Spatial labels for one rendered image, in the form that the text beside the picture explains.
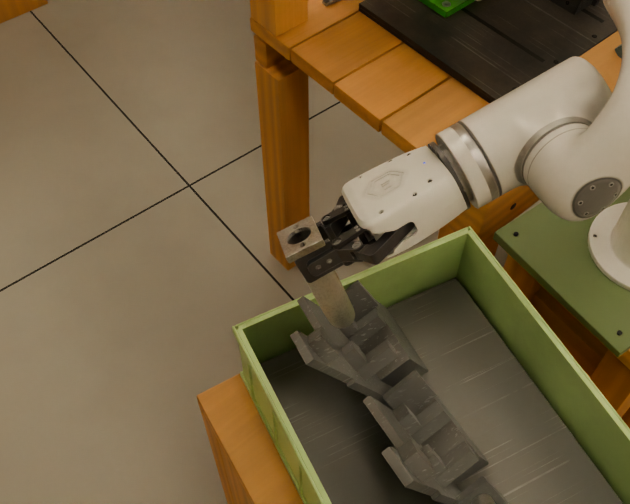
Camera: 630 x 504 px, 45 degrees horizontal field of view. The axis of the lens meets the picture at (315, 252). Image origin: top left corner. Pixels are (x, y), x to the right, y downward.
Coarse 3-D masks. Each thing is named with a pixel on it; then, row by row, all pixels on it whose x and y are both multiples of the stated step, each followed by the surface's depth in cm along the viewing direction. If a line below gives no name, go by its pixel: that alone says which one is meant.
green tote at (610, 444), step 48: (480, 240) 121; (384, 288) 123; (480, 288) 125; (240, 336) 111; (288, 336) 120; (528, 336) 116; (576, 384) 109; (288, 432) 102; (576, 432) 114; (624, 432) 102; (624, 480) 107
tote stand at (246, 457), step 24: (240, 384) 125; (216, 408) 123; (240, 408) 123; (216, 432) 120; (240, 432) 120; (264, 432) 120; (216, 456) 139; (240, 456) 118; (264, 456) 118; (240, 480) 117; (264, 480) 116; (288, 480) 116
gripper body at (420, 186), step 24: (432, 144) 74; (384, 168) 77; (408, 168) 74; (432, 168) 72; (360, 192) 75; (384, 192) 73; (408, 192) 71; (432, 192) 70; (456, 192) 71; (360, 216) 72; (384, 216) 70; (408, 216) 71; (432, 216) 71; (456, 216) 73; (408, 240) 72
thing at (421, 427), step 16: (400, 416) 103; (416, 416) 106; (432, 416) 104; (448, 416) 104; (416, 432) 104; (432, 432) 104; (464, 448) 95; (432, 464) 94; (448, 464) 95; (464, 464) 94; (448, 480) 95
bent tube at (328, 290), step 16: (304, 224) 76; (288, 240) 76; (304, 240) 74; (320, 240) 73; (288, 256) 73; (320, 288) 77; (336, 288) 78; (320, 304) 79; (336, 304) 78; (336, 320) 80; (352, 320) 83
